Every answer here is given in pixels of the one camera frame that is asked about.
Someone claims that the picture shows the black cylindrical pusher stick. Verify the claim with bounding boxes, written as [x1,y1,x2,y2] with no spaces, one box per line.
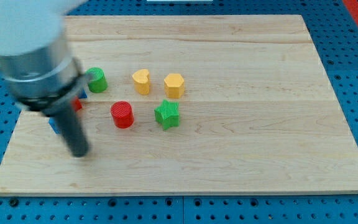
[44,101,90,157]

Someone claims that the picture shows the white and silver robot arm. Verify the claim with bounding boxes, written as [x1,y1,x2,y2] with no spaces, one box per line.
[0,0,90,157]

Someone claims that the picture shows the blue cube block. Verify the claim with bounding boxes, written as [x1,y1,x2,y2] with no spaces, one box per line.
[48,117,60,134]

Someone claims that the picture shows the red block behind pusher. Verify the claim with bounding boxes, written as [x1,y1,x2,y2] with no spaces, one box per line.
[71,97,83,112]

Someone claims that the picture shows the blue block upper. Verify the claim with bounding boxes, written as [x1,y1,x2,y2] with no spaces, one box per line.
[78,89,88,99]

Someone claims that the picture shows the green cylinder block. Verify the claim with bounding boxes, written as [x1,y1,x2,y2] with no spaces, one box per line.
[86,67,108,93]

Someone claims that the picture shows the red cylinder block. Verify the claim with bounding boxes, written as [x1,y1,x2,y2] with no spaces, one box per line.
[110,101,134,129]

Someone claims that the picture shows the yellow heart block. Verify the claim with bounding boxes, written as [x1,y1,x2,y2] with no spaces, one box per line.
[132,68,150,95]

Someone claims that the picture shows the green star block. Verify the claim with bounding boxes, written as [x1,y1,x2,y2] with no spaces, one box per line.
[154,100,180,130]

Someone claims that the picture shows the wooden board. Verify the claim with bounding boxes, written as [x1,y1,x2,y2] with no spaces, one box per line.
[0,15,358,197]

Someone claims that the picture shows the yellow hexagon block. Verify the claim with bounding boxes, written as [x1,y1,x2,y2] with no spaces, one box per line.
[164,73,185,99]

